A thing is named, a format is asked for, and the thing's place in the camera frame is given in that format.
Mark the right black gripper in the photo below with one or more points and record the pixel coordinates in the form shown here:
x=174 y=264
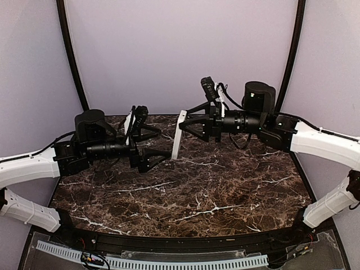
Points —
x=212 y=121

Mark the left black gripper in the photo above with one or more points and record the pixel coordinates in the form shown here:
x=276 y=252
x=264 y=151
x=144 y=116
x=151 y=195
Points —
x=137 y=161

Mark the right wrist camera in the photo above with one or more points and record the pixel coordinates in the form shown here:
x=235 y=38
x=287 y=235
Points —
x=214 y=93

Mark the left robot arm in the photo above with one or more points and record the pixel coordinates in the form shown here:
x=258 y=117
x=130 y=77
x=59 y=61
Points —
x=93 y=139

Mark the white slotted cable duct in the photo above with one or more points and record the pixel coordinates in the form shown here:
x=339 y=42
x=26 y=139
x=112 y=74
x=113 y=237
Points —
x=149 y=261

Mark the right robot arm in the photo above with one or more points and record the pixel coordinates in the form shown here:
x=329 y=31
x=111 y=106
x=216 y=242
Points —
x=256 y=115

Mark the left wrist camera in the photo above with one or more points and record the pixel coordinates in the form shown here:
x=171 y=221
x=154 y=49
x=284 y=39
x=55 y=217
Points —
x=135 y=120

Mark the black front rail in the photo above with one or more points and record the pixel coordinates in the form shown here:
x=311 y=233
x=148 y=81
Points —
x=109 y=243

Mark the white air conditioner remote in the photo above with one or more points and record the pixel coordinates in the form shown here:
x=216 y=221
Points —
x=178 y=135

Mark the left black frame post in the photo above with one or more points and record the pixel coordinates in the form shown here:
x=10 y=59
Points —
x=65 y=31

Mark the right black frame post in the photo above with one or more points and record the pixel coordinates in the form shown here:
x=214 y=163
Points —
x=298 y=23

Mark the black frame post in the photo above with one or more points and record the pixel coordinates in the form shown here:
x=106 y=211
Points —
x=65 y=31
x=298 y=23

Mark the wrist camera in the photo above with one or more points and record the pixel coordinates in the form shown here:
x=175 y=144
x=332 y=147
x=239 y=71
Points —
x=214 y=93
x=135 y=120

